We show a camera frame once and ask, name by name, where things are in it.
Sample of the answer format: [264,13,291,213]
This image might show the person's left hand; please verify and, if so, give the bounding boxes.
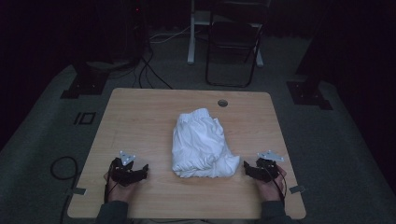
[104,171,138,203]

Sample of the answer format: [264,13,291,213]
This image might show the black stand base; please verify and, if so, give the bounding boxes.
[286,0,333,111]
[60,61,110,100]

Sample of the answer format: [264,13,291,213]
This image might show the grey tape strip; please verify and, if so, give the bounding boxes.
[288,185,306,195]
[66,187,88,196]

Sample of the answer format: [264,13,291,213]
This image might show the black floor cables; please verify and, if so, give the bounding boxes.
[132,46,174,91]

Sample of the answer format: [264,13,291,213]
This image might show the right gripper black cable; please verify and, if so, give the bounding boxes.
[266,166,288,203]

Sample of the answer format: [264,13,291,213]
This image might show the black folding chair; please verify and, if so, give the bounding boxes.
[205,0,266,89]

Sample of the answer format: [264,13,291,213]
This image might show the dark computer tower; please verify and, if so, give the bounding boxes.
[106,0,148,67]

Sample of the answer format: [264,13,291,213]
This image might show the white metal desk frame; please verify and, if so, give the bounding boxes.
[187,0,264,68]

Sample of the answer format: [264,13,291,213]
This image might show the white skirt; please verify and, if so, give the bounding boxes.
[171,107,241,179]

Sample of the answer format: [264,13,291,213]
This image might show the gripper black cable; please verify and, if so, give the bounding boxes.
[266,166,288,203]
[104,164,120,203]

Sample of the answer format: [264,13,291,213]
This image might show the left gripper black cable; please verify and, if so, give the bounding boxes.
[104,164,120,203]

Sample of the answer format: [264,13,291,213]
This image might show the white floor cable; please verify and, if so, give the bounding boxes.
[148,25,192,45]

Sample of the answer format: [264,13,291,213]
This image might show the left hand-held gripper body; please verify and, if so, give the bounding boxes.
[108,149,140,185]

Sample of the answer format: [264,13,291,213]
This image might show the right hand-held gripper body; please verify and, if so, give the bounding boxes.
[255,149,285,184]

